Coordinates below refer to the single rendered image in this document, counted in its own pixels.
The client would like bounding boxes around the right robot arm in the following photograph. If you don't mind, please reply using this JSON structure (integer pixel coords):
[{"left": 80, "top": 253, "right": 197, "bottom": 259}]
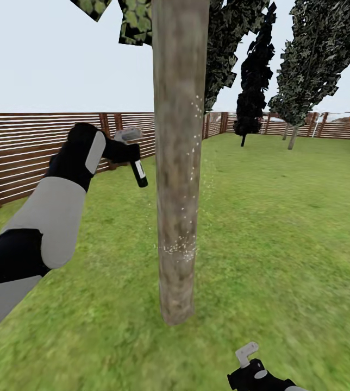
[{"left": 227, "top": 342, "right": 306, "bottom": 391}]

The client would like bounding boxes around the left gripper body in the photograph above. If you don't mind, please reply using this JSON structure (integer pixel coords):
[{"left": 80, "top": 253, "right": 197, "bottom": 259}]
[{"left": 111, "top": 141, "right": 142, "bottom": 164}]

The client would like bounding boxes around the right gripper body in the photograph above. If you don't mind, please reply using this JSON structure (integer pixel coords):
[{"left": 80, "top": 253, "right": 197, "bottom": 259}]
[{"left": 231, "top": 358, "right": 263, "bottom": 391}]

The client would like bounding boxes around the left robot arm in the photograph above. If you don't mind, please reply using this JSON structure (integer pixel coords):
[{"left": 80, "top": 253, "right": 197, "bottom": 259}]
[{"left": 0, "top": 124, "right": 144, "bottom": 321}]

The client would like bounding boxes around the pesticide atomizer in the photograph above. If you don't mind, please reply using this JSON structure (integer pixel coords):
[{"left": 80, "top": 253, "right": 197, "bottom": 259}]
[{"left": 129, "top": 160, "right": 147, "bottom": 188}]

